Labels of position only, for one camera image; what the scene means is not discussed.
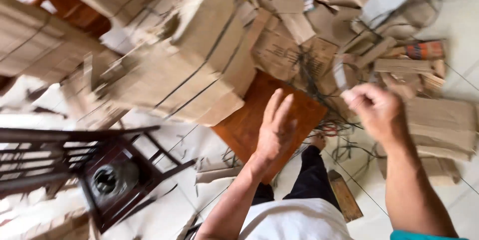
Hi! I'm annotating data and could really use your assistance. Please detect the stack of folded cardboard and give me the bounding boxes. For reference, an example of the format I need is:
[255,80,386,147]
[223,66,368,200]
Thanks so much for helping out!
[376,97,479,186]

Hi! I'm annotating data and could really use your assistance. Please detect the orange printed carton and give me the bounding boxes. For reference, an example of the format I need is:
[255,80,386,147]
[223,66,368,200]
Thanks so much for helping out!
[405,41,446,61]

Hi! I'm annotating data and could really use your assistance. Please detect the heap of loose cardboard pieces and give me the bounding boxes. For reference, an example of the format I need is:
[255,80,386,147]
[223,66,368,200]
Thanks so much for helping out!
[239,0,450,103]

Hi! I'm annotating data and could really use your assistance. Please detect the flat strapped cardboard bundle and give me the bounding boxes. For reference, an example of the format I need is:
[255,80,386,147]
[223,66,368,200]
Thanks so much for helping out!
[0,0,110,83]

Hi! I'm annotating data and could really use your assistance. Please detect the dark wooden chair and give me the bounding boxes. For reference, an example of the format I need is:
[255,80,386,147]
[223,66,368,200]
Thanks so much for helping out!
[0,126,197,234]

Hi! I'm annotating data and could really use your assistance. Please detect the red rubber band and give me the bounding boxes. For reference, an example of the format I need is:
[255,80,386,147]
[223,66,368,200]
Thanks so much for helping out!
[321,122,338,137]

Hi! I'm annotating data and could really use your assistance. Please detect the person's black trousers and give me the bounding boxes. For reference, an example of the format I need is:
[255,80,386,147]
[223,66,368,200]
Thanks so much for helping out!
[251,145,342,211]

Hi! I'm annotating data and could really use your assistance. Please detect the person's right hand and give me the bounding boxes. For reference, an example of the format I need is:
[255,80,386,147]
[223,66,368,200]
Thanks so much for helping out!
[341,83,411,147]

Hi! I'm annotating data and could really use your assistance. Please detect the reddish-brown wooden furniture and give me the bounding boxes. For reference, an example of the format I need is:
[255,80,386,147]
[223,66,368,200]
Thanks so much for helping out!
[7,0,112,39]

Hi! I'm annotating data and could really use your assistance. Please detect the large strapped cardboard bundle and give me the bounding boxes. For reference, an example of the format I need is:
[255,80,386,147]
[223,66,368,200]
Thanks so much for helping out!
[95,0,259,127]

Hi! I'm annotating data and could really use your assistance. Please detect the brown wooden board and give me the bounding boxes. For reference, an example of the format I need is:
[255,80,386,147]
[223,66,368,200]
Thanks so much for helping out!
[211,70,328,185]

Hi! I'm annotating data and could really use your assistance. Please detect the person's white shirt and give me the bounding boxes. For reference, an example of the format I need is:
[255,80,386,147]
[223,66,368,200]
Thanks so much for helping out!
[238,198,355,240]

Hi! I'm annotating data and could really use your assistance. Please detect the black roll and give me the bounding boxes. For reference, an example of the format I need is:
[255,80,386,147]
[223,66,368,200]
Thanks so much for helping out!
[91,164,122,197]

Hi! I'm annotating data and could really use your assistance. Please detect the tangle of black straps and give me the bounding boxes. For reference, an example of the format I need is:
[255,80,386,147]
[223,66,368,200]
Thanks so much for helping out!
[288,47,378,169]

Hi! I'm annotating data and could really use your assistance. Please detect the cardboard scrap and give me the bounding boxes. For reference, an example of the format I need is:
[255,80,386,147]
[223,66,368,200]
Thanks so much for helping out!
[195,160,244,185]

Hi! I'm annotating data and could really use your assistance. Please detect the person's bare foot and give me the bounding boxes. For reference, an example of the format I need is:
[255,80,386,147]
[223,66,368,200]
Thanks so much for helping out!
[309,133,327,151]

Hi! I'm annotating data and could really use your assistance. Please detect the person's left hand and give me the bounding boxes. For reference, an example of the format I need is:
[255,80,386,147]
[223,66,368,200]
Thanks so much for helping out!
[255,88,299,162]

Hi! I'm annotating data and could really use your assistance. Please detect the teal sleeve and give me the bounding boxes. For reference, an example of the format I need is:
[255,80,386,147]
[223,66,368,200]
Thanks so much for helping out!
[390,230,469,240]

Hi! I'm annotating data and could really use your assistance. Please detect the small wooden block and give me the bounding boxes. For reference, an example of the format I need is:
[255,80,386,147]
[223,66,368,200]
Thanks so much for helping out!
[328,170,364,223]

